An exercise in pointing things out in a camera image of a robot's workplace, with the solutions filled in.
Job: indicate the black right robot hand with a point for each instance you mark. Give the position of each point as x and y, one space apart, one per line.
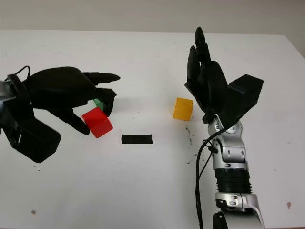
212 88

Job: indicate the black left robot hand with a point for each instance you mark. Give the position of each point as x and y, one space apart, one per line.
59 88

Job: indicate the yellow wooden block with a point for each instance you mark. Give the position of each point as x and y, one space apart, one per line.
182 108

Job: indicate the green wooden block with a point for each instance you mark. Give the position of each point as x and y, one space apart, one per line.
98 103

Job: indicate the red wooden block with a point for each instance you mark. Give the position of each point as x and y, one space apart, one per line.
98 124

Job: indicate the black tape strip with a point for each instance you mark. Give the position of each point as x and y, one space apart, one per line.
137 139

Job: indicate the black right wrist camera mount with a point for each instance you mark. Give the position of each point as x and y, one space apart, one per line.
245 97

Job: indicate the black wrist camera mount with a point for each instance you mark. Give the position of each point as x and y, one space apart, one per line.
245 97
35 140

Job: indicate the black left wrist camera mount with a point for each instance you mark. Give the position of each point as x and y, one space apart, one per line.
35 140

